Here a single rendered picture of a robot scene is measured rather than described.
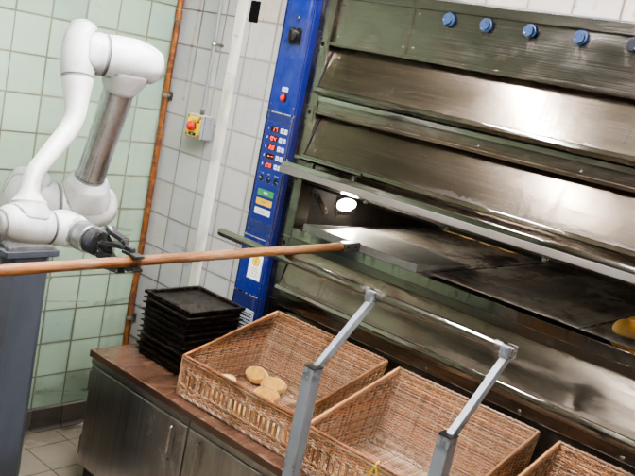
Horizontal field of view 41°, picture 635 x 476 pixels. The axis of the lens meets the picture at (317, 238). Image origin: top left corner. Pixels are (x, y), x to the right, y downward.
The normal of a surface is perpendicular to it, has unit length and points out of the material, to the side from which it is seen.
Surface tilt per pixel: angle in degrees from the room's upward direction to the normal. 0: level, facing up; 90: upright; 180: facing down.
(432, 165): 70
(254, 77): 90
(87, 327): 90
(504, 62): 90
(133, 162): 90
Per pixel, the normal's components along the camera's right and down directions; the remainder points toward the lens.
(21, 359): 0.74, 0.27
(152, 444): -0.65, 0.01
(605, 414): -0.56, -0.32
